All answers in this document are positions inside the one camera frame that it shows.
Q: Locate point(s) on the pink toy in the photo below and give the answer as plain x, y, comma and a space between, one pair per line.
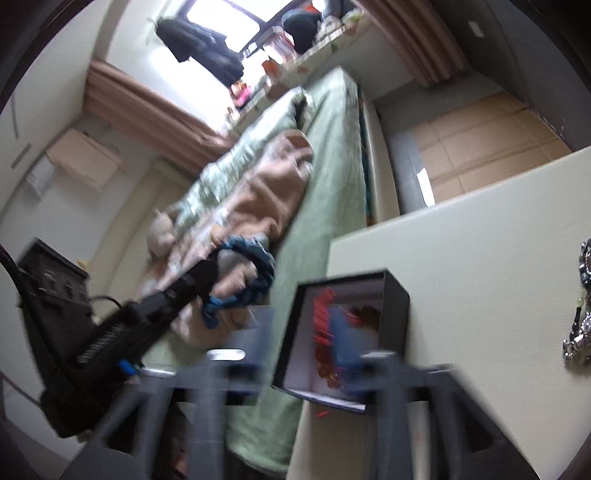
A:
241, 94

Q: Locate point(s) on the black jewelry box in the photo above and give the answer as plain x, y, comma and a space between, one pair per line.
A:
397, 314

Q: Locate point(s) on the cream padded headboard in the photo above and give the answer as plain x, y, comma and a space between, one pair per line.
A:
138, 221

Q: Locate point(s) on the dark framed window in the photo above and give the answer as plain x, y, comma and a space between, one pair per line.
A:
258, 25

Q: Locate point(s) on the printed window seat cushion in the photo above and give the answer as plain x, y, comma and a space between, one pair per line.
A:
323, 50

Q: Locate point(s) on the white wall socket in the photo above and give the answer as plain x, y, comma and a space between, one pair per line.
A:
476, 29

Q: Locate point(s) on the pink hanging towel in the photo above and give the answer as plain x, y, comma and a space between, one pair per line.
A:
83, 157

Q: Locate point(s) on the grey wardrobe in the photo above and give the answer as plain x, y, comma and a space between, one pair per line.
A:
531, 55

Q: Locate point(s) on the green bed mattress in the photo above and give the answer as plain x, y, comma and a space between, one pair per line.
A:
332, 161

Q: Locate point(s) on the beige plush toy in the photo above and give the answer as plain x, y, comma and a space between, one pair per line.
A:
159, 235

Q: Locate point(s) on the orange box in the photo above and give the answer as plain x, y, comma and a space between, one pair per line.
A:
270, 67

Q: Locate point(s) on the green floral duvet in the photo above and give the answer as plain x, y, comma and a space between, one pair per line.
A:
258, 138

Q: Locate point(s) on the white bed frame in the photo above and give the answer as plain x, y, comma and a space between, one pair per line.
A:
383, 175

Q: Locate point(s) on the pink printed blanket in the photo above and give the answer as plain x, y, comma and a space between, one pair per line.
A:
258, 198

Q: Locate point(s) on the pink curtain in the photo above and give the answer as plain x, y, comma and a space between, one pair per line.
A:
147, 106
406, 32

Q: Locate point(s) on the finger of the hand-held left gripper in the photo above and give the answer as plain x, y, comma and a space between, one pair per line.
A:
194, 281

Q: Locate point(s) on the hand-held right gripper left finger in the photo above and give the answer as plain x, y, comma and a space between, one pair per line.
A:
210, 406

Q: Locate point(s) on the hanging dark clothes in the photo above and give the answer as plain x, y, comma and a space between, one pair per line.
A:
207, 46

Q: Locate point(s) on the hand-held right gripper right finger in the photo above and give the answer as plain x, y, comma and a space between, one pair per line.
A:
344, 341

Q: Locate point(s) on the dark cloth heap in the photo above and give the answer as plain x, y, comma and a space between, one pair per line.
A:
300, 27

